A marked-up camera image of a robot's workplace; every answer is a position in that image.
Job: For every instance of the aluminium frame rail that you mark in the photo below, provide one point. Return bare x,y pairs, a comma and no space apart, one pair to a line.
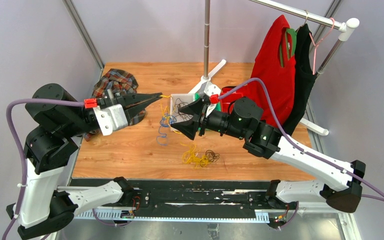
309,221

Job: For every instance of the silver clothes rack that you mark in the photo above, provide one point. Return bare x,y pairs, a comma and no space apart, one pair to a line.
346,29

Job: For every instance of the plaid shirt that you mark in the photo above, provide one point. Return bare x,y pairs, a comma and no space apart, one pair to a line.
119,81

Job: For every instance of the red plastic bin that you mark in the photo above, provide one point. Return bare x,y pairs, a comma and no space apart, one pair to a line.
224,103

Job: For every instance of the pink hanger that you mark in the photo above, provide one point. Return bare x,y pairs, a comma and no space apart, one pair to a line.
317,44

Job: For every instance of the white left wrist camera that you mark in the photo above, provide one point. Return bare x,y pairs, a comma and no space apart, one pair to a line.
110,119

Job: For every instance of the black garment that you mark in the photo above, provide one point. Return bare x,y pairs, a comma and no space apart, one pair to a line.
304,79

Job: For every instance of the red sweater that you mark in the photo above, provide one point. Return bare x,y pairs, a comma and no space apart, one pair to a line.
279,81

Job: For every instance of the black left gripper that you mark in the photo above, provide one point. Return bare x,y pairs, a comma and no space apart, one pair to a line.
128,99

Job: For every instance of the white plastic bin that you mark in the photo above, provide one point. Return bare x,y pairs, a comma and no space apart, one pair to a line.
178,100

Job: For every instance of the green plastic bin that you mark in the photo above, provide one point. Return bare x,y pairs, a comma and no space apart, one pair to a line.
197,97

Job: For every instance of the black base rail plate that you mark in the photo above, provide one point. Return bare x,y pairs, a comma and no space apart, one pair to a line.
206,199

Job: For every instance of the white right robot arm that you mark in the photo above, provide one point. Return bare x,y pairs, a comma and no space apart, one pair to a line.
336,183

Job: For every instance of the green hanger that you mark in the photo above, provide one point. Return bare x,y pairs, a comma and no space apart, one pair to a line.
287,45

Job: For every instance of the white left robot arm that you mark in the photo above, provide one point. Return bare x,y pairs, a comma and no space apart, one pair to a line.
41,209

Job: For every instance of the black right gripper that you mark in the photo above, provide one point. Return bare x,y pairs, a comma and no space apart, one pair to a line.
189,128

